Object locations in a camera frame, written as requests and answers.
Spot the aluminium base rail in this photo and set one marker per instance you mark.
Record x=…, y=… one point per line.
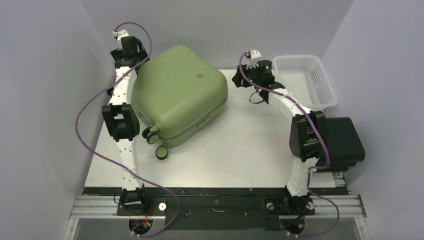
x=103, y=207

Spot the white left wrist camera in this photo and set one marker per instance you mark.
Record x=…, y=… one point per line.
x=118, y=34

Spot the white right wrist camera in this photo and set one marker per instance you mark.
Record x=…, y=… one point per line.
x=253, y=56

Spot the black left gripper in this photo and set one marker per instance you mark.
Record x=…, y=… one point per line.
x=142, y=55

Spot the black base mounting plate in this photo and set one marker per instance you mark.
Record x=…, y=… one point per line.
x=217, y=208

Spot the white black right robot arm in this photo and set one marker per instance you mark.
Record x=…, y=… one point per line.
x=307, y=128

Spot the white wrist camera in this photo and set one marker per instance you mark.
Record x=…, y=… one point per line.
x=253, y=56
x=118, y=34

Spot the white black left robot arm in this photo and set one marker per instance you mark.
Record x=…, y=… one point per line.
x=122, y=122

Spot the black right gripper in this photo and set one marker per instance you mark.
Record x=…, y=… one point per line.
x=239, y=78

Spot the green hard-shell suitcase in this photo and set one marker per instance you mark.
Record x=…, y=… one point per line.
x=175, y=94

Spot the white perforated plastic basket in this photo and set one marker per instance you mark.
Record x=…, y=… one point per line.
x=306, y=78

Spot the black and pink storage organizer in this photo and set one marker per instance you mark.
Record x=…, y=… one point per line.
x=343, y=144

